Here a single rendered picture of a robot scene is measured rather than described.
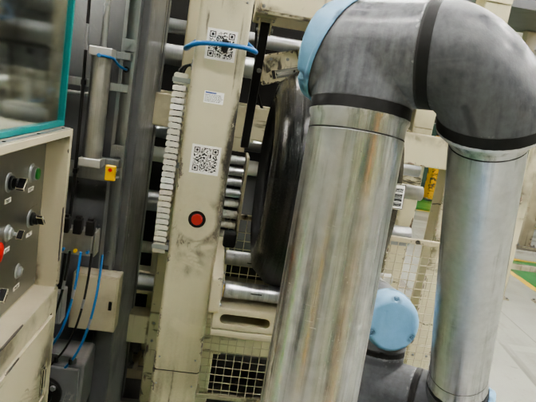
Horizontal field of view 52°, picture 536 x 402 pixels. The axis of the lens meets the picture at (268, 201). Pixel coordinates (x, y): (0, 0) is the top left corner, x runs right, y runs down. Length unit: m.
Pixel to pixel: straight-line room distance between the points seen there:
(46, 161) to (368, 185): 0.87
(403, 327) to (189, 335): 0.79
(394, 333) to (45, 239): 0.81
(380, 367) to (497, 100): 0.51
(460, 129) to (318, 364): 0.29
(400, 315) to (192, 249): 0.72
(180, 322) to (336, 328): 0.99
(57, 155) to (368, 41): 0.86
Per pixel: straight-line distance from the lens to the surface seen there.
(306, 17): 1.70
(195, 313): 1.54
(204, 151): 1.42
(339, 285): 0.59
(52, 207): 1.32
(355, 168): 0.58
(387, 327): 0.91
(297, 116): 1.29
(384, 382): 0.95
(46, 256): 1.36
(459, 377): 0.86
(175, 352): 1.59
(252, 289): 1.43
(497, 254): 0.71
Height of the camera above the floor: 1.40
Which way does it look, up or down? 11 degrees down
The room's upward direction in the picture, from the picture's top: 9 degrees clockwise
